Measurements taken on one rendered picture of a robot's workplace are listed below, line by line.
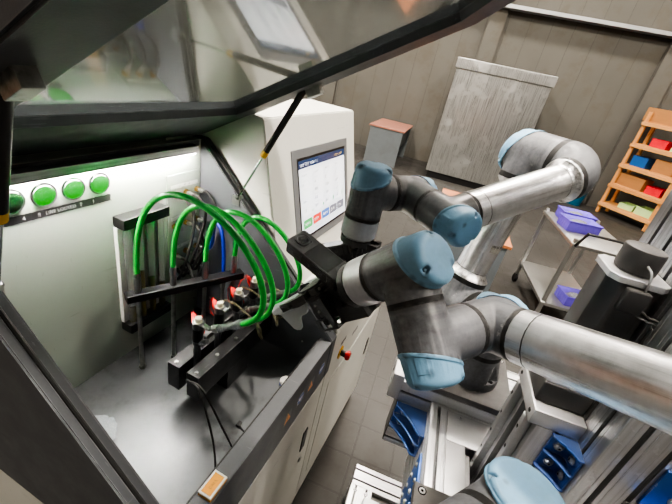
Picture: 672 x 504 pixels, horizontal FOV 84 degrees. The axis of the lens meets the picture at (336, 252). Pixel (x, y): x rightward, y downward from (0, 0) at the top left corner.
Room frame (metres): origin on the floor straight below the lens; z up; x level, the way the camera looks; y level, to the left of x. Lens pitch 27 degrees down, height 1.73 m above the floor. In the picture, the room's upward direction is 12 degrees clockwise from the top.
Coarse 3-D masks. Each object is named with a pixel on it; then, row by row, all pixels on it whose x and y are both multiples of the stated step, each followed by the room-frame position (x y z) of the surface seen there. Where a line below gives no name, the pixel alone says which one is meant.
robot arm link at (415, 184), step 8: (400, 176) 0.76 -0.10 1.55; (408, 176) 0.77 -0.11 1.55; (416, 176) 0.79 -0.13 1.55; (400, 184) 0.73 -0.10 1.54; (408, 184) 0.74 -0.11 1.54; (416, 184) 0.74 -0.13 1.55; (424, 184) 0.74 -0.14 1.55; (432, 184) 0.78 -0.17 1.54; (400, 192) 0.72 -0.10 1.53; (408, 192) 0.73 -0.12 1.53; (416, 192) 0.71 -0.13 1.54; (424, 192) 0.71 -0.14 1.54; (400, 200) 0.72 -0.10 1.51; (408, 200) 0.72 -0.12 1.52; (416, 200) 0.70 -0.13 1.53; (392, 208) 0.72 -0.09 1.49; (400, 208) 0.73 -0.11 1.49; (408, 208) 0.71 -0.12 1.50
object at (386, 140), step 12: (384, 120) 8.75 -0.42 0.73; (372, 132) 7.78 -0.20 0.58; (384, 132) 7.73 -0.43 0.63; (396, 132) 7.68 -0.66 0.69; (408, 132) 8.92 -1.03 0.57; (372, 144) 7.77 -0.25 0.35; (384, 144) 7.72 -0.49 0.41; (396, 144) 7.67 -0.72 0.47; (372, 156) 7.75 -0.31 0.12; (384, 156) 7.70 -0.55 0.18; (396, 156) 7.65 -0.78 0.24
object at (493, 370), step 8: (464, 360) 0.78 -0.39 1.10; (472, 360) 0.77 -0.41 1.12; (480, 360) 0.77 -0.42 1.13; (488, 360) 0.77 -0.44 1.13; (496, 360) 0.77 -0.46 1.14; (464, 368) 0.77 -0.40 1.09; (472, 368) 0.77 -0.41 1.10; (480, 368) 0.76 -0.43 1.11; (488, 368) 0.77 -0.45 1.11; (496, 368) 0.78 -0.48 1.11; (472, 376) 0.76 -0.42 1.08; (480, 376) 0.76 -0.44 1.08; (488, 376) 0.76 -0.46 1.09; (496, 376) 0.78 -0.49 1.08; (464, 384) 0.76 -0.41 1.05; (472, 384) 0.75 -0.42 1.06; (480, 384) 0.75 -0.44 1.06; (488, 384) 0.76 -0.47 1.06; (496, 384) 0.78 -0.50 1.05
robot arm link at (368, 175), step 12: (360, 168) 0.70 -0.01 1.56; (372, 168) 0.70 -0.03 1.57; (384, 168) 0.71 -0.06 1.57; (360, 180) 0.70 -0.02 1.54; (372, 180) 0.69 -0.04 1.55; (384, 180) 0.70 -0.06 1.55; (360, 192) 0.69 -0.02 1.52; (372, 192) 0.69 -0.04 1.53; (384, 192) 0.70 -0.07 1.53; (396, 192) 0.72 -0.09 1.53; (348, 204) 0.71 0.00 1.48; (360, 204) 0.69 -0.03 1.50; (372, 204) 0.69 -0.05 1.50; (384, 204) 0.71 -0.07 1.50; (348, 216) 0.70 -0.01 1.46; (360, 216) 0.69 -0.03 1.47; (372, 216) 0.69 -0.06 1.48
